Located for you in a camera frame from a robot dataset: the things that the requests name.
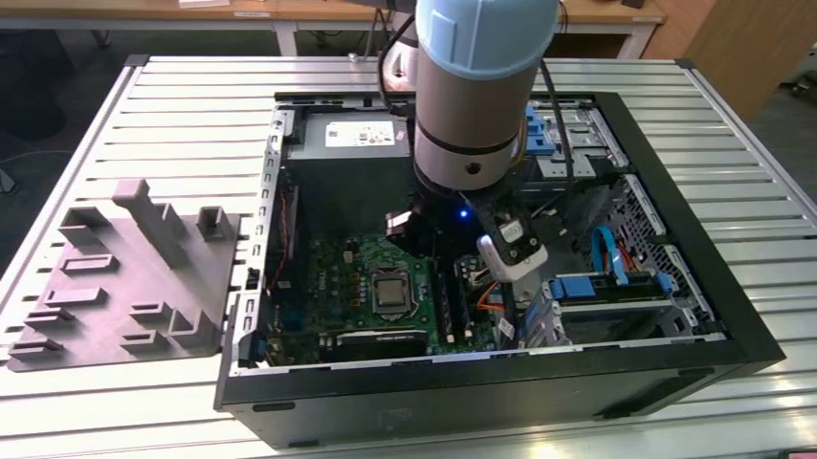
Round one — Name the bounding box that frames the green Dell motherboard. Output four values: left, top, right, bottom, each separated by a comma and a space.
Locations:
264, 231, 506, 358

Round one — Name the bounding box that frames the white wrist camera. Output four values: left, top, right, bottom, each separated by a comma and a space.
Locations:
475, 217, 551, 284

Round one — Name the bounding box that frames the black case fan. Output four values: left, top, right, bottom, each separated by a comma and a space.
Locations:
279, 181, 303, 264

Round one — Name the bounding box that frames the black open PC case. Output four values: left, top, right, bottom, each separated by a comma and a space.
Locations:
214, 90, 786, 450

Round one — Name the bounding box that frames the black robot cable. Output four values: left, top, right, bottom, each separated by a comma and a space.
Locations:
539, 59, 576, 183

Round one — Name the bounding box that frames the orange SATA wire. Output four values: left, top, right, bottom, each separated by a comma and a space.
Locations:
478, 281, 511, 315

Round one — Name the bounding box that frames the grey plastic parts rack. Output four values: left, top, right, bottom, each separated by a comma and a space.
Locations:
5, 179, 244, 373

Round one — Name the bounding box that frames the silver CPU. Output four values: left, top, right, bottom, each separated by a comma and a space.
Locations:
374, 279, 414, 307

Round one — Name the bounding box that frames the metal disk bay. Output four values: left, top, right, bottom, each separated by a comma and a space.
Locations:
519, 272, 726, 350

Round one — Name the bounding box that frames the wooden desk white frame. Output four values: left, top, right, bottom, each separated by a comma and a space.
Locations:
0, 0, 282, 54
274, 0, 669, 58

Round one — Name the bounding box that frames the RAM stick with black chips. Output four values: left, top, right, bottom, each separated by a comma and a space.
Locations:
437, 271, 458, 344
454, 265, 477, 337

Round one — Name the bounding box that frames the metal socket cover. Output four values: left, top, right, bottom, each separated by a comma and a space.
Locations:
367, 270, 422, 317

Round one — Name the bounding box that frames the grey metal power supply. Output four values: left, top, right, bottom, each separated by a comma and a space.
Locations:
283, 112, 417, 230

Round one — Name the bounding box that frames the black Nvidia graphics card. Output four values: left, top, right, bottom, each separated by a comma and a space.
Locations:
318, 327, 430, 362

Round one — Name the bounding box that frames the blue SATA wire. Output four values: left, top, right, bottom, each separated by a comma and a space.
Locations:
592, 225, 634, 287

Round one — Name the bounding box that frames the black CPU socket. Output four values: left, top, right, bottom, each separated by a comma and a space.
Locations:
366, 268, 423, 318

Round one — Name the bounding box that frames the wooden cabinet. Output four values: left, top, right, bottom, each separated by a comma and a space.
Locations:
644, 0, 817, 120

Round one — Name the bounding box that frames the blue disk carrier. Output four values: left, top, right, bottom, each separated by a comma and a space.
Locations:
521, 102, 567, 159
546, 271, 676, 305

